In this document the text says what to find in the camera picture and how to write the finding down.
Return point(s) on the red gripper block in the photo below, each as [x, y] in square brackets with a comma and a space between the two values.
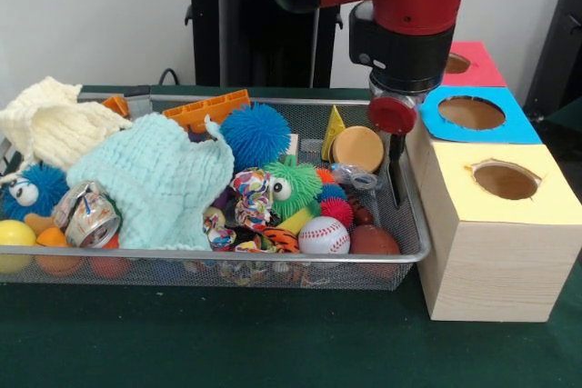
[392, 115]

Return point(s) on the toy hamburger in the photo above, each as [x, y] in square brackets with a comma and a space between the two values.
[359, 149]

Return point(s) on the clear plastic packet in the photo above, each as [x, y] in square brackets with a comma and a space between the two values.
[359, 176]

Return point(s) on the cream muslin cloth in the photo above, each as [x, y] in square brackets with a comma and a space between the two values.
[54, 129]

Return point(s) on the wooden box with three holes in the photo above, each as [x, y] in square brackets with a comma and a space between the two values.
[495, 270]

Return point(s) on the yellow toy cheese wedge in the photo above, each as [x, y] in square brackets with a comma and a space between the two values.
[334, 126]

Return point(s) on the brown toy football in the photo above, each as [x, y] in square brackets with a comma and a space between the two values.
[375, 241]

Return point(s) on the green spiky toy with eyes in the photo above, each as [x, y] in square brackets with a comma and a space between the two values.
[295, 179]

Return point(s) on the white toy baseball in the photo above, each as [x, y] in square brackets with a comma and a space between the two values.
[324, 235]

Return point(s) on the plain blue spiky ball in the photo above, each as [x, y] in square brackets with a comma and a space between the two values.
[257, 131]

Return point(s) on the multicolour patterned cloth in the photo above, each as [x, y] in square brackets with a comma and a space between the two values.
[252, 199]

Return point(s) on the dark green side table cloth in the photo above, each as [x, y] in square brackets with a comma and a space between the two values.
[568, 117]

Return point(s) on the black flat monitor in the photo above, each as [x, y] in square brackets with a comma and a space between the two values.
[559, 42]

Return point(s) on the mint green muslin cloth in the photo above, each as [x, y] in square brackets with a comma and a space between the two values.
[154, 183]

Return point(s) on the crushed silver drink can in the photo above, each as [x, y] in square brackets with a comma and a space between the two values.
[88, 220]

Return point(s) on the blue spiky ball with eyes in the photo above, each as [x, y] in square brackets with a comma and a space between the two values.
[41, 188]

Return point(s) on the yellow smooth ball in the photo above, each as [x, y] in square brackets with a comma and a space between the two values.
[16, 235]

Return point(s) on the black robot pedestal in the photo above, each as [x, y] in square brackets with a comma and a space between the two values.
[254, 42]

